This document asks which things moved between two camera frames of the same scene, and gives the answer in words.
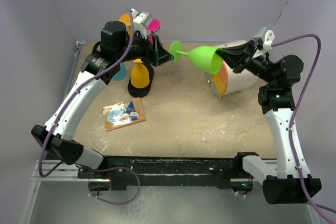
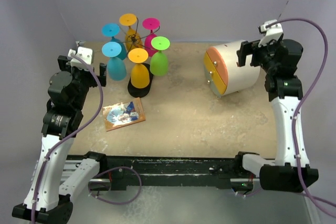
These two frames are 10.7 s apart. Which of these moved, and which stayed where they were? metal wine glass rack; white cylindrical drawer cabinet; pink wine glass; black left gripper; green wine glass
Moved: black left gripper; green wine glass
Stayed: pink wine glass; white cylindrical drawer cabinet; metal wine glass rack
